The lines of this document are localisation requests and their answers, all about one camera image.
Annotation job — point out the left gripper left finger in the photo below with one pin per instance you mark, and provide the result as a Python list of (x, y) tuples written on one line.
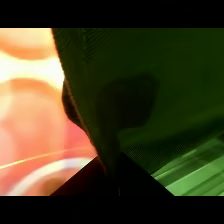
[(87, 183)]

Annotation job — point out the dark green garment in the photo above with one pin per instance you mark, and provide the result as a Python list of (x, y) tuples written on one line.
[(140, 76)]

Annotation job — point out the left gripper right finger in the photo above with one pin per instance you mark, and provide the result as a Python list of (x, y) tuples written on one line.
[(140, 181)]

